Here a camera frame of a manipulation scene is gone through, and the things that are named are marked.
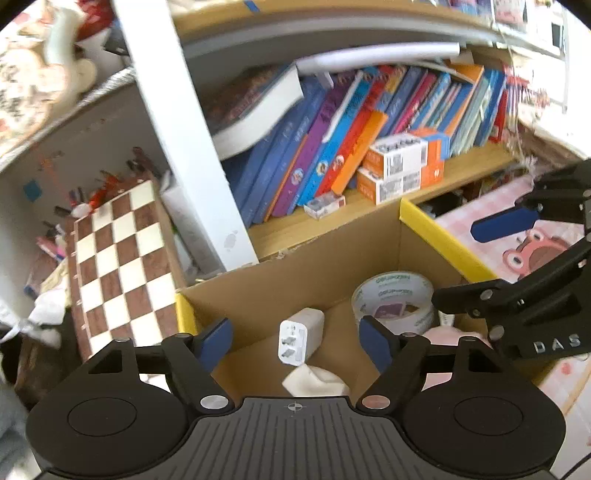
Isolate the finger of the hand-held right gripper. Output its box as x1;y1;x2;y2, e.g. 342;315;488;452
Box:
471;159;591;243
432;236;591;345

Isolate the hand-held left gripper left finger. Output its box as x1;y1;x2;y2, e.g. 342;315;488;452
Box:
83;318;235;415

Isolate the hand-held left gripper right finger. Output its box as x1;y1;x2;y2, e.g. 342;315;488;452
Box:
356;316;511;414

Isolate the pink plush pig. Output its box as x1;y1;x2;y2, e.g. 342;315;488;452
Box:
418;323;492;393

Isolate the clear tape roll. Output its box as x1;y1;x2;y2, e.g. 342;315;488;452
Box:
351;271;435;335

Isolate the white charger plug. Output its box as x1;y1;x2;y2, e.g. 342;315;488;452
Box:
278;308;326;368

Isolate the yellow cardboard box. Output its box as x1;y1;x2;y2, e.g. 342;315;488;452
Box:
174;198;559;402

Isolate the pink cartoon table mat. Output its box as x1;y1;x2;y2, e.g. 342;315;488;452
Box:
434;171;591;416

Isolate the orange white carton box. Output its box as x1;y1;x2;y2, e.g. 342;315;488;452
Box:
362;134;451;178
356;161;445;205

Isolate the brown white chessboard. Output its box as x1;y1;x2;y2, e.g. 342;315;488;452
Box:
67;179;188;363

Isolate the white paper box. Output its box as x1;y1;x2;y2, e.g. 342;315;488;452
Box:
159;173;197;280

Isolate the small red white box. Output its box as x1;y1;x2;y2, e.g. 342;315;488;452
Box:
304;193;346;219

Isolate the white cloth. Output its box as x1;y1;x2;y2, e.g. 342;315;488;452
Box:
0;291;71;350

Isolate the row of colourful books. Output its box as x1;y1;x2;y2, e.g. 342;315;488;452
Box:
222;65;518;229

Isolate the wooden bookshelf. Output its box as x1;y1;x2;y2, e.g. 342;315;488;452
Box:
113;0;591;273

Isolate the thick dark paperback book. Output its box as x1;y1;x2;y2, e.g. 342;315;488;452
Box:
203;62;305;160

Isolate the white corner shelf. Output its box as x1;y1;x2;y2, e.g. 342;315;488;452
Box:
0;67;167;259

